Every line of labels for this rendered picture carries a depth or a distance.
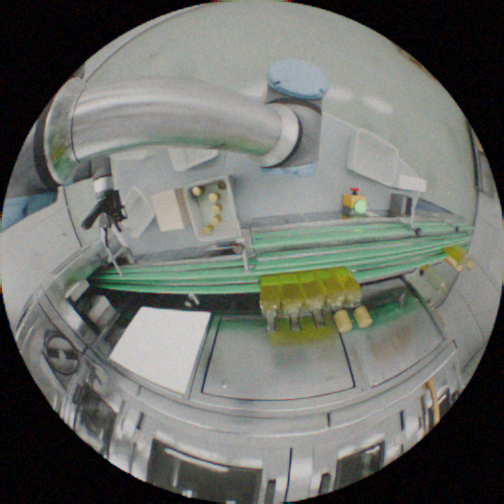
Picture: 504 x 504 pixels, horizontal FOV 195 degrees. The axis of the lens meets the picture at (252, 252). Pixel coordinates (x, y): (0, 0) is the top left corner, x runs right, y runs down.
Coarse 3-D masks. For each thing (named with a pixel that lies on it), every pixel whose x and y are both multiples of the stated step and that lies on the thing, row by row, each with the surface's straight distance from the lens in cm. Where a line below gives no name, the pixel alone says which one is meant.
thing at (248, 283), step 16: (416, 256) 91; (432, 256) 102; (448, 256) 117; (352, 272) 61; (368, 272) 63; (384, 272) 66; (112, 288) 105; (128, 288) 89; (144, 288) 79; (160, 288) 71; (176, 288) 65; (192, 288) 60; (208, 288) 57; (224, 288) 54; (240, 288) 52; (256, 288) 51
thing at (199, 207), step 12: (204, 180) 52; (216, 180) 51; (228, 180) 50; (192, 192) 59; (228, 192) 50; (192, 204) 58; (204, 204) 61; (228, 204) 58; (192, 216) 57; (204, 216) 62; (228, 216) 59; (216, 228) 62; (228, 228) 60; (204, 240) 58
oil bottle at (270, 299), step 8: (264, 280) 44; (272, 280) 44; (264, 288) 42; (272, 288) 41; (264, 296) 40; (272, 296) 39; (280, 296) 40; (264, 304) 38; (272, 304) 38; (280, 304) 39; (264, 312) 39; (280, 312) 40
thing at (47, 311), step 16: (48, 288) 93; (32, 304) 121; (48, 304) 94; (64, 304) 95; (16, 320) 165; (32, 320) 95; (48, 320) 95; (64, 320) 96; (80, 320) 98; (16, 336) 99; (32, 336) 99; (48, 336) 98; (80, 336) 100; (32, 352) 101; (80, 352) 103; (32, 368) 105; (48, 384) 108; (64, 384) 107; (48, 400) 114; (64, 400) 112
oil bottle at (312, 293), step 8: (296, 272) 49; (304, 272) 46; (312, 272) 47; (304, 280) 44; (312, 280) 44; (304, 288) 41; (312, 288) 41; (320, 288) 42; (304, 296) 40; (312, 296) 39; (320, 296) 40; (304, 304) 40; (312, 304) 39; (320, 304) 39
